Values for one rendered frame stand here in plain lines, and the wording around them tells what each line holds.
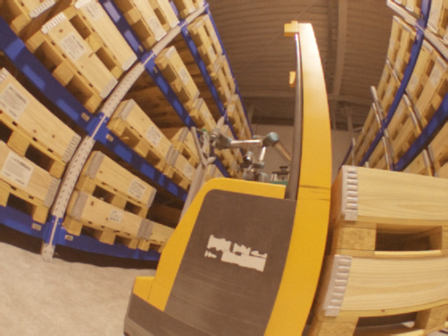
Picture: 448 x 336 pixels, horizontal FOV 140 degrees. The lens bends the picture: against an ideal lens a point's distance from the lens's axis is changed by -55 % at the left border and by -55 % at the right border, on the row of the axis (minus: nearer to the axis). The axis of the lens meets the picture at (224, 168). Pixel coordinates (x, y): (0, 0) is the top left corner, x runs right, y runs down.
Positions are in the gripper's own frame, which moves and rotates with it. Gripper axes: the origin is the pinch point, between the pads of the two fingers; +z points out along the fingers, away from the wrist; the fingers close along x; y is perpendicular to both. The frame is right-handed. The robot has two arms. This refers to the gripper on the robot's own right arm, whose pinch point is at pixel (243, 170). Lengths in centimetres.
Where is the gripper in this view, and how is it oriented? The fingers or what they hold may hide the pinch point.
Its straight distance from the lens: 206.7
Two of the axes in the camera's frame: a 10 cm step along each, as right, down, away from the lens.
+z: -3.3, 6.2, -7.1
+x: -8.8, 0.8, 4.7
